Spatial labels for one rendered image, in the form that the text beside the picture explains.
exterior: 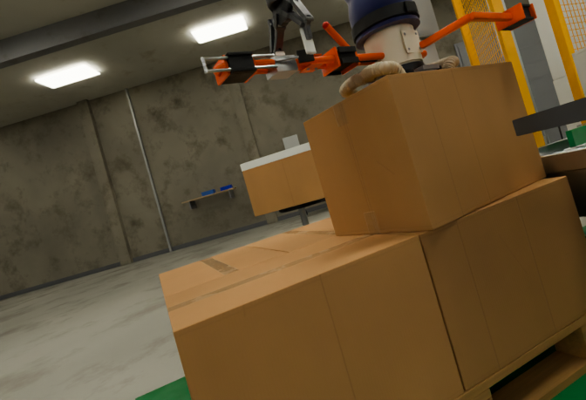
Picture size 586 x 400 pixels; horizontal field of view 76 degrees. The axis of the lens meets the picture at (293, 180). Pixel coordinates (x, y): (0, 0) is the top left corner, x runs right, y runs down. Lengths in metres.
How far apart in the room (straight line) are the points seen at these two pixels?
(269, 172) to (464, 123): 1.76
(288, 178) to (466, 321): 1.80
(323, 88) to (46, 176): 8.31
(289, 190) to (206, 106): 8.50
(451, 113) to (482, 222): 0.31
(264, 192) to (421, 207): 1.85
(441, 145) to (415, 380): 0.58
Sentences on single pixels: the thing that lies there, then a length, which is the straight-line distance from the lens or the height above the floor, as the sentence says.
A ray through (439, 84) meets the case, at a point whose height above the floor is 0.90.
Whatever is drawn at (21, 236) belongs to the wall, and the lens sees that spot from 13.33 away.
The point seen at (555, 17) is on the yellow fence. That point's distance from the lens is 2.88.
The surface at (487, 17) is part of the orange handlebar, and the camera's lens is 1.33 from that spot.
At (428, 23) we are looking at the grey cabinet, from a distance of 2.84.
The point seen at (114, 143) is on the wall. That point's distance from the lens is 11.80.
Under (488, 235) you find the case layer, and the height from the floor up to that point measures 0.47.
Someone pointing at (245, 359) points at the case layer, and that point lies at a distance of 0.81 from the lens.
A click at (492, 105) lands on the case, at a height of 0.81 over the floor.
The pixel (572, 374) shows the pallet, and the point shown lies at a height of 0.02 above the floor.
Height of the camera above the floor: 0.74
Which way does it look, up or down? 1 degrees up
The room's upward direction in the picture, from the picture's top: 16 degrees counter-clockwise
